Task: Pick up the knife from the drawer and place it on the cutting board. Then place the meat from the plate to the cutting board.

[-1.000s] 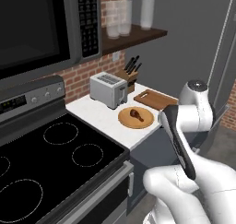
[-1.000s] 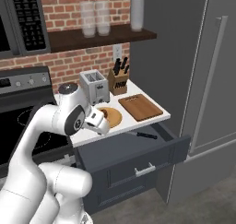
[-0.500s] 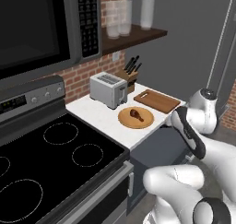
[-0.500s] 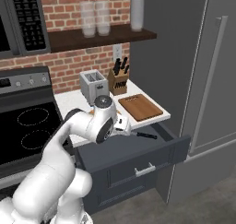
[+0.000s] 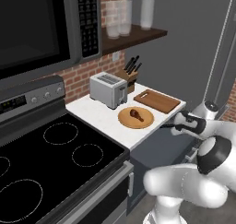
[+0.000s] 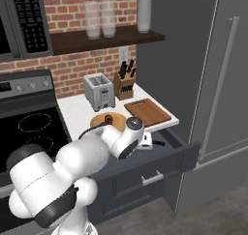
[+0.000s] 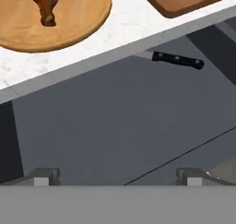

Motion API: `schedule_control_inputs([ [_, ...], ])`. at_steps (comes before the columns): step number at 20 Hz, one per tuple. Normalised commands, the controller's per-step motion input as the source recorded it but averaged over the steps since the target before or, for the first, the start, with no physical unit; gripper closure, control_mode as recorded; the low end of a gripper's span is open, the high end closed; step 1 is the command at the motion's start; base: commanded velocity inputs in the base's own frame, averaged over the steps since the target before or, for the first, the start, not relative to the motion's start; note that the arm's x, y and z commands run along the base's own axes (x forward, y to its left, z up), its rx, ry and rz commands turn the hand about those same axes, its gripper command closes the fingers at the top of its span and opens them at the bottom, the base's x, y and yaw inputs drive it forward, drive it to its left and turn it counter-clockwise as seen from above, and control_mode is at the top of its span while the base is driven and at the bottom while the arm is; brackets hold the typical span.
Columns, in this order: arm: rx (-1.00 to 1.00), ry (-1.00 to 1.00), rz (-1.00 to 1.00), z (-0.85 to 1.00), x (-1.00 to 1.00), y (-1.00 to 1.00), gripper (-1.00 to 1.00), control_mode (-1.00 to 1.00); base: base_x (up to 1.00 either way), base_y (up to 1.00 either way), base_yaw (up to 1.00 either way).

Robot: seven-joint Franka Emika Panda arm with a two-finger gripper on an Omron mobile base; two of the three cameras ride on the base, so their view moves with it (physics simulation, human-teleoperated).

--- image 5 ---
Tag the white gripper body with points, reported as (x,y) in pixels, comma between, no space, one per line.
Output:
(181,132)

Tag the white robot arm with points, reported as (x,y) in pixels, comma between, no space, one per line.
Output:
(184,184)

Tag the dark grey drawer front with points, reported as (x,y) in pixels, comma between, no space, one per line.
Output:
(150,150)

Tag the round wooden plate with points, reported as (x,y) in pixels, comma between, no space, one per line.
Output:
(144,121)

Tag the brown wooden cutting board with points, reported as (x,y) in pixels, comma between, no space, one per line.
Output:
(156,100)

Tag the brown piece of meat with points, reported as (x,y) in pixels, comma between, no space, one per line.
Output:
(135,114)

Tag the wooden knife block with knives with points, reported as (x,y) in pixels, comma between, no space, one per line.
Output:
(131,77)

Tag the silver toaster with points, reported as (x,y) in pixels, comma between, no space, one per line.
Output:
(106,89)

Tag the grey fridge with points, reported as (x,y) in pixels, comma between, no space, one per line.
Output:
(178,43)

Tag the black glass hob stove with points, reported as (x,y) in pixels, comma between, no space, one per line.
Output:
(61,147)

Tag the clear drinking glass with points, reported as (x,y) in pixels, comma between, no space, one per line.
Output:
(112,21)
(147,12)
(125,17)

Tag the grey stove knob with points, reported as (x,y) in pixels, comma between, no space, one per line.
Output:
(34,99)
(47,95)
(59,89)

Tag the black microwave oven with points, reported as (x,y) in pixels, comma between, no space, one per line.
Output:
(33,28)

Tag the white wall socket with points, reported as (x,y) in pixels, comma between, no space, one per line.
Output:
(115,56)

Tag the dark wooden wall shelf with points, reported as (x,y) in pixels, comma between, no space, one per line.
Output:
(129,40)

